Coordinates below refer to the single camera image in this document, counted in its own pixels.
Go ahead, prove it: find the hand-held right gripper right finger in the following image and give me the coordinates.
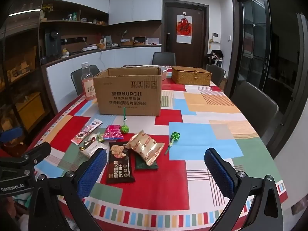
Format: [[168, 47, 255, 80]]
[[204, 147, 284, 231]]

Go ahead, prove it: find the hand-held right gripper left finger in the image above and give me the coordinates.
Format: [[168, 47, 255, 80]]
[[28, 148, 109, 231]]

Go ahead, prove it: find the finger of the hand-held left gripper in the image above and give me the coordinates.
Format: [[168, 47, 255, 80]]
[[20, 141, 52, 167], [0, 128, 25, 145]]

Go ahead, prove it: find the long pink snack packet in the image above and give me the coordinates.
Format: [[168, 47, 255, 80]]
[[71, 118, 103, 145]]

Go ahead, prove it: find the brown cardboard box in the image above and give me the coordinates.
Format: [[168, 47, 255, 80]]
[[93, 67, 162, 116]]

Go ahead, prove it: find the white snack packet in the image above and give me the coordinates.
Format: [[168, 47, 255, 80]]
[[81, 140, 108, 159]]

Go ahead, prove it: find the dark brown cracker packet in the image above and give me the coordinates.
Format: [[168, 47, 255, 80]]
[[106, 141, 136, 184]]

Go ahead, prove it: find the gold wrapped candy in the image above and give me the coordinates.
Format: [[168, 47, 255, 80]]
[[79, 140, 93, 151]]

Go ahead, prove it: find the small pink snack packet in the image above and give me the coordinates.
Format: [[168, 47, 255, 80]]
[[103, 125, 124, 140]]

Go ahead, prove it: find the dark green snack packet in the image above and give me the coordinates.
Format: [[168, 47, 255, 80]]
[[133, 153, 159, 170]]

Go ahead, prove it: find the green wrapped lollipop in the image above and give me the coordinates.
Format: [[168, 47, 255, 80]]
[[121, 107, 130, 134], [165, 131, 181, 156]]

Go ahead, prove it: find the golden snack packet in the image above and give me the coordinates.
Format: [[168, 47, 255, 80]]
[[124, 129, 165, 167]]

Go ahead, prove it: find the wooden glass display cabinet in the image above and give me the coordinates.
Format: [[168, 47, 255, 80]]
[[0, 5, 50, 140]]

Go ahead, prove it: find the dark grey dining chair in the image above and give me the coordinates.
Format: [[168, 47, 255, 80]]
[[152, 52, 177, 66], [70, 64, 101, 96], [205, 64, 227, 87], [230, 81, 279, 147]]

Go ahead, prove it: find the pink drink bottle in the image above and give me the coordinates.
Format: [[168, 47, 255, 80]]
[[81, 62, 97, 101]]

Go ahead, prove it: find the woven wicker box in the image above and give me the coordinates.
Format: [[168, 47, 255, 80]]
[[171, 66, 212, 86]]

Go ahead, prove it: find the black coffee machine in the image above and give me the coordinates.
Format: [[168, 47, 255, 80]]
[[44, 28, 62, 57]]

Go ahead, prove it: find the metal bowl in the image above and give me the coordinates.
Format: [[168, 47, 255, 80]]
[[124, 64, 169, 81]]

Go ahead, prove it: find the white lower counter cabinet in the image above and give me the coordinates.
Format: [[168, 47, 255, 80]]
[[46, 46, 162, 114]]

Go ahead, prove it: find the dark brown door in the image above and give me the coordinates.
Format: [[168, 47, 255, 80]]
[[163, 0, 209, 67]]

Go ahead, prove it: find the dark framed glass door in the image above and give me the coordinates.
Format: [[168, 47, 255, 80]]
[[239, 0, 273, 83]]

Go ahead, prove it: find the red and white door poster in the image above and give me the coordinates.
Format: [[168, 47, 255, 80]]
[[177, 15, 192, 44]]

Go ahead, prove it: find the wooden wall shelf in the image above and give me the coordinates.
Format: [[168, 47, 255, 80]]
[[40, 0, 109, 32]]

